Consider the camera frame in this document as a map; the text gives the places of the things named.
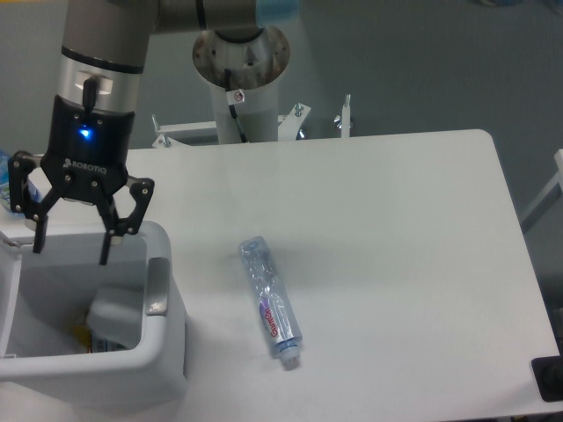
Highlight yellow trash in can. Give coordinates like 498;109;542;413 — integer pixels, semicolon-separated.
72;312;93;353

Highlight white frame at right edge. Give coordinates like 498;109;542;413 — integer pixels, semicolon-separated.
520;149;562;234

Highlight white pedestal base frame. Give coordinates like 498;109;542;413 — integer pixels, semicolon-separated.
151;93;354;149

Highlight black clamp at table edge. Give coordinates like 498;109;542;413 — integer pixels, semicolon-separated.
531;355;562;403

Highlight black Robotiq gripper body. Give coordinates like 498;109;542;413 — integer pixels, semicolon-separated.
40;76;135;204

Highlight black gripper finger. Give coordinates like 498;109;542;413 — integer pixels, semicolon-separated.
97;176;155;266
8;150;70;254

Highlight crushed clear plastic bottle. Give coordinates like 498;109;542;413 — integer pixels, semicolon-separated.
238;236;303;370

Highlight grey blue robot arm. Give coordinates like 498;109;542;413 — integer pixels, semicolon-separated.
8;1;300;264

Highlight black pedestal cable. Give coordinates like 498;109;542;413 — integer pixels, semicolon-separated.
223;68;249;144

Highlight blue labelled water bottle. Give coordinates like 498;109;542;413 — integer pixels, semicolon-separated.
1;150;42;215

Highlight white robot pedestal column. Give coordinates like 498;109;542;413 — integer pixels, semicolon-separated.
193;25;290;144

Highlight white trash can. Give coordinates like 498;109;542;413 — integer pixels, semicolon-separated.
1;222;187;406

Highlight white paper carton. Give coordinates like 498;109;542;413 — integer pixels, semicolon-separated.
87;287;143;349

